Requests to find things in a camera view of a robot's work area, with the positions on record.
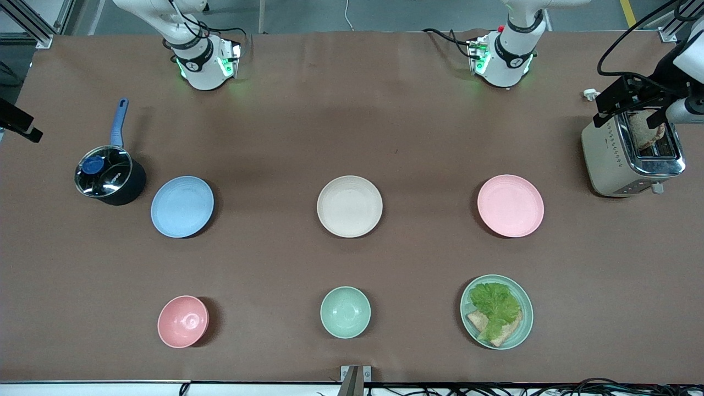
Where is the black floor cable bundle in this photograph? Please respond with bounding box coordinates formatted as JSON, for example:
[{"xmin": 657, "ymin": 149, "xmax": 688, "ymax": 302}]
[{"xmin": 379, "ymin": 377, "xmax": 704, "ymax": 396}]

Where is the dark blue saucepan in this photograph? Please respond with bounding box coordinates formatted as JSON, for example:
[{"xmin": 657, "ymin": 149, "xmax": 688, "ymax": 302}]
[{"xmin": 74, "ymin": 98, "xmax": 147, "ymax": 207}]

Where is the pink bowl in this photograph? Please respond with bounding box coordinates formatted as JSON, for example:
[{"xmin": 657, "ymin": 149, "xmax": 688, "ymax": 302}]
[{"xmin": 157, "ymin": 295, "xmax": 210, "ymax": 349}]

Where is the aluminium frame profile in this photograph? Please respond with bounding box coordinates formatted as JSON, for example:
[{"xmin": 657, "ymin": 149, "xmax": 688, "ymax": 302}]
[
  {"xmin": 0, "ymin": 0, "xmax": 78, "ymax": 48},
  {"xmin": 657, "ymin": 0, "xmax": 704, "ymax": 43}
]

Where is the blue plate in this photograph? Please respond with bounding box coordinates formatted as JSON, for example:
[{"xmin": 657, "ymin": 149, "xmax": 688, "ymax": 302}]
[{"xmin": 151, "ymin": 175, "xmax": 215, "ymax": 239}]

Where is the metal table edge bracket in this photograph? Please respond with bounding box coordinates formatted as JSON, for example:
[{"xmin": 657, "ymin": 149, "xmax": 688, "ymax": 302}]
[{"xmin": 340, "ymin": 365, "xmax": 372, "ymax": 396}]

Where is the glass lid with blue knob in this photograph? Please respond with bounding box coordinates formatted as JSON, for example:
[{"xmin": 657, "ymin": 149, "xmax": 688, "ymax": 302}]
[{"xmin": 75, "ymin": 145, "xmax": 134, "ymax": 197}]

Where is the green lettuce leaf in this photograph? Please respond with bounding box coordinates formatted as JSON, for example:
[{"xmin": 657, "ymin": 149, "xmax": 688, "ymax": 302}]
[{"xmin": 469, "ymin": 282, "xmax": 522, "ymax": 342}]

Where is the green bowl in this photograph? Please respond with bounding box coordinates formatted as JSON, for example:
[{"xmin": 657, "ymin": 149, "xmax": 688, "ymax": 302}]
[{"xmin": 320, "ymin": 286, "xmax": 372, "ymax": 339}]

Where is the pink plate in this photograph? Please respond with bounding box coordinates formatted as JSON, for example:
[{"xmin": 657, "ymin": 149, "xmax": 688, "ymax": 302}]
[{"xmin": 477, "ymin": 174, "xmax": 545, "ymax": 238}]

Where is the green plate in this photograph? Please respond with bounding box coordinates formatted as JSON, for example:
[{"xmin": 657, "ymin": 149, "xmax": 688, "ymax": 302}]
[{"xmin": 460, "ymin": 274, "xmax": 534, "ymax": 350}]

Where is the beige plate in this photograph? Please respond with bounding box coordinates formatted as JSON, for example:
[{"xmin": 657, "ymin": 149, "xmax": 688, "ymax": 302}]
[{"xmin": 317, "ymin": 175, "xmax": 383, "ymax": 239}]

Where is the toast slice in toaster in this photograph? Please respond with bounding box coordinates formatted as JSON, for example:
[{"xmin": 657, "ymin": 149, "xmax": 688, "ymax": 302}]
[{"xmin": 629, "ymin": 110, "xmax": 667, "ymax": 150}]

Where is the black arm base cable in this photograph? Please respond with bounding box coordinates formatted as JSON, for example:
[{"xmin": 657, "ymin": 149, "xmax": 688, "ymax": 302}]
[
  {"xmin": 165, "ymin": 0, "xmax": 249, "ymax": 43},
  {"xmin": 422, "ymin": 27, "xmax": 480, "ymax": 59}
]

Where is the brown bread slice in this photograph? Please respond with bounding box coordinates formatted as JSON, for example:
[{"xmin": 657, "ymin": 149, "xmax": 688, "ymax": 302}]
[{"xmin": 466, "ymin": 309, "xmax": 524, "ymax": 348}]

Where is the silver toaster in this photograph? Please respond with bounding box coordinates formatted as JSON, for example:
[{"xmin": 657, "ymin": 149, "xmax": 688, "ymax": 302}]
[{"xmin": 581, "ymin": 107, "xmax": 687, "ymax": 199}]

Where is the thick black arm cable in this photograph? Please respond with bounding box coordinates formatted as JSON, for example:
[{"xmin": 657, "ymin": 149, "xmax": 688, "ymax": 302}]
[{"xmin": 597, "ymin": 0, "xmax": 688, "ymax": 78}]

